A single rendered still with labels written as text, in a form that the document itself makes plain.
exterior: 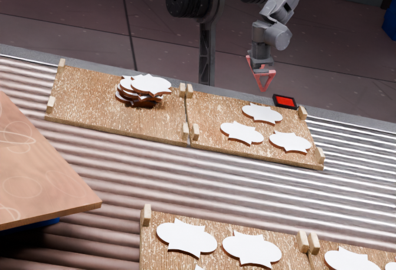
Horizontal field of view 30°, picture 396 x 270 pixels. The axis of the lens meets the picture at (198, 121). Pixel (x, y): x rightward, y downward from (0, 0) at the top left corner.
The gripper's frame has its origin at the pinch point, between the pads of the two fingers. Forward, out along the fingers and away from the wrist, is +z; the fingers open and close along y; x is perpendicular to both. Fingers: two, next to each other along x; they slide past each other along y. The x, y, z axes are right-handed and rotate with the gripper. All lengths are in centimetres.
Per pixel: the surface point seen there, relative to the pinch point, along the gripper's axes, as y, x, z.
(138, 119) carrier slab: 14.4, -39.1, 2.1
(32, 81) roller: -3, -70, -4
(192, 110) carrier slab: 3.1, -22.0, 6.5
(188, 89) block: -5.5, -22.0, 3.5
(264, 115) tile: 0.8, 1.5, 11.6
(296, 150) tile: 19.8, 7.6, 13.7
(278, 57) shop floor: -291, 75, 124
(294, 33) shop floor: -350, 103, 130
